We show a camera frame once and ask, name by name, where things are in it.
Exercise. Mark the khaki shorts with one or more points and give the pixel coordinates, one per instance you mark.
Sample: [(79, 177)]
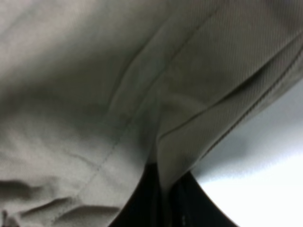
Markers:
[(92, 91)]

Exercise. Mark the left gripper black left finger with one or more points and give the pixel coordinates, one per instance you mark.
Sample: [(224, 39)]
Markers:
[(144, 209)]

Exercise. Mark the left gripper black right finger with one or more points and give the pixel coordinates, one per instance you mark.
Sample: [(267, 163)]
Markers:
[(191, 207)]

